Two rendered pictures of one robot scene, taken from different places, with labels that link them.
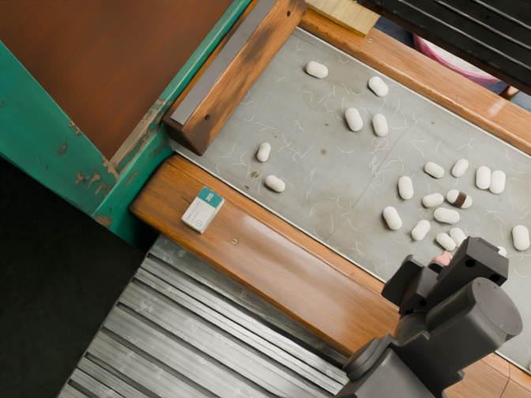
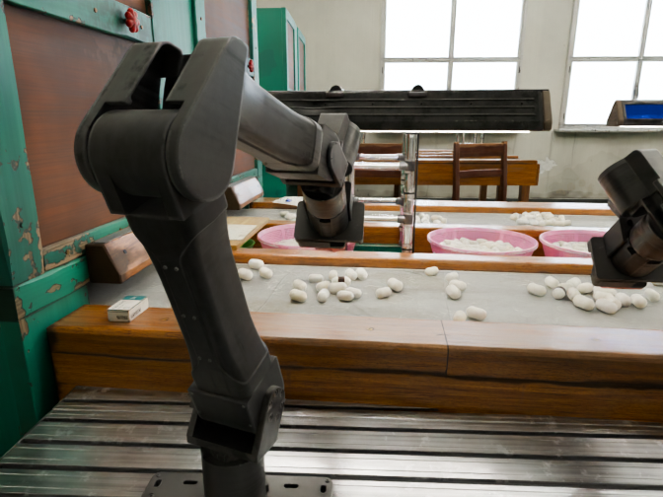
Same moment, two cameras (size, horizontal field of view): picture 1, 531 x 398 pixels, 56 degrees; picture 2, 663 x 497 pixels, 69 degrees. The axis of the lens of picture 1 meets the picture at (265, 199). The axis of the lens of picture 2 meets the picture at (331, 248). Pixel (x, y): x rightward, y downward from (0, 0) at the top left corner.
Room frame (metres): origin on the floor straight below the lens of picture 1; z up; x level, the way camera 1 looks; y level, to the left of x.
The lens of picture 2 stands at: (-0.59, 0.13, 1.06)
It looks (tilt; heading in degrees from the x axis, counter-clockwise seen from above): 15 degrees down; 333
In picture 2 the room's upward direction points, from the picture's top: straight up
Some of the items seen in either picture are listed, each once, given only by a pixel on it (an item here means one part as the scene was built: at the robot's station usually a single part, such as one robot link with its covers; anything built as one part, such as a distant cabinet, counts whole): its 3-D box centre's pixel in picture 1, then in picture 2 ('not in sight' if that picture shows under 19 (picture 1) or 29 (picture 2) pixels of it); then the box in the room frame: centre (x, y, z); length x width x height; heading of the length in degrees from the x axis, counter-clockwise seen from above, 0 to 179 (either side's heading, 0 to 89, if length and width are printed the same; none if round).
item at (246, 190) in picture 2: not in sight; (244, 191); (0.96, -0.34, 0.83); 0.30 x 0.06 x 0.07; 146
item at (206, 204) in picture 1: (203, 209); (128, 308); (0.18, 0.09, 0.78); 0.06 x 0.04 x 0.02; 146
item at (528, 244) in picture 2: not in sight; (479, 255); (0.29, -0.74, 0.72); 0.27 x 0.27 x 0.10
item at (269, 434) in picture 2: not in sight; (233, 413); (-0.16, 0.03, 0.77); 0.09 x 0.06 x 0.06; 40
